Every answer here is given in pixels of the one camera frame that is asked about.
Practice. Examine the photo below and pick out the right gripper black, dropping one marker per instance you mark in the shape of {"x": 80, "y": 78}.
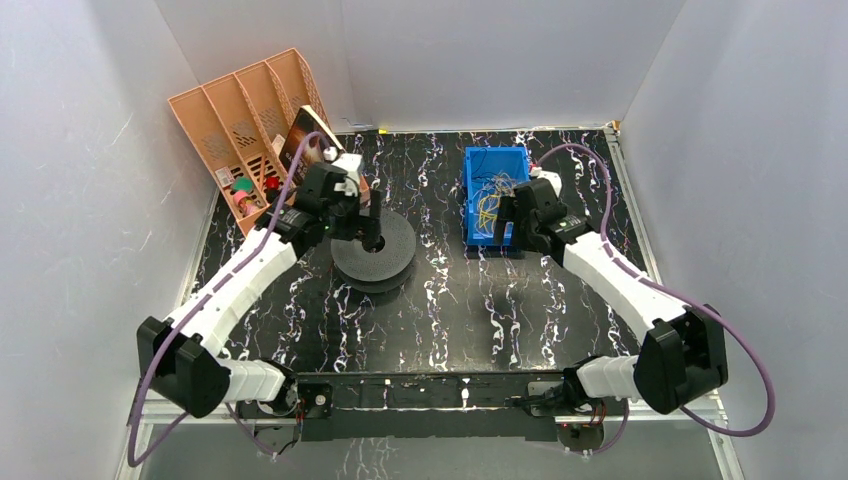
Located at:
{"x": 509, "y": 211}

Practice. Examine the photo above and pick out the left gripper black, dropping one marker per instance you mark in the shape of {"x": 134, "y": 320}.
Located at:
{"x": 361, "y": 211}

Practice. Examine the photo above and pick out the grey perforated cable spool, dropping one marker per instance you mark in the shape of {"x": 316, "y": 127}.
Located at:
{"x": 383, "y": 270}

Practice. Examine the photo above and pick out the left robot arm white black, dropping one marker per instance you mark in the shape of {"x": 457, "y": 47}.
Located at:
{"x": 179, "y": 356}

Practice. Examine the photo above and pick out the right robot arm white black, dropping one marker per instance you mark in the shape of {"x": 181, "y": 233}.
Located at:
{"x": 682, "y": 352}

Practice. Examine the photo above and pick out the blue plastic bin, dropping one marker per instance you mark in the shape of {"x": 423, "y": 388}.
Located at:
{"x": 488, "y": 173}

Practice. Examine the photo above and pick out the red black small item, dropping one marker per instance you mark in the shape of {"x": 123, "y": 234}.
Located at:
{"x": 272, "y": 185}

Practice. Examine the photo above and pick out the brown book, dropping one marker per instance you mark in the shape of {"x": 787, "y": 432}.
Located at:
{"x": 310, "y": 130}

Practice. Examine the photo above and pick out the green tape roll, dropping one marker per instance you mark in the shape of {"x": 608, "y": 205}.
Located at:
{"x": 243, "y": 184}

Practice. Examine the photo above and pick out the orange file organizer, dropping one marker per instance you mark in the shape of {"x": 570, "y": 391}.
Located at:
{"x": 236, "y": 122}

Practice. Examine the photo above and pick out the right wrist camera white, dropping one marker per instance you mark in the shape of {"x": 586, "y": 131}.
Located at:
{"x": 537, "y": 172}

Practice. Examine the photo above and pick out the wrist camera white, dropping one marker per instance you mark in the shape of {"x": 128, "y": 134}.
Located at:
{"x": 537, "y": 172}
{"x": 351, "y": 165}

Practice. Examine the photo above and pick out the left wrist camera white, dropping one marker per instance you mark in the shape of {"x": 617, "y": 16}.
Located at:
{"x": 351, "y": 165}

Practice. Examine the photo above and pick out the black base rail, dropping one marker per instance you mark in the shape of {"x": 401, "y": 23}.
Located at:
{"x": 435, "y": 404}

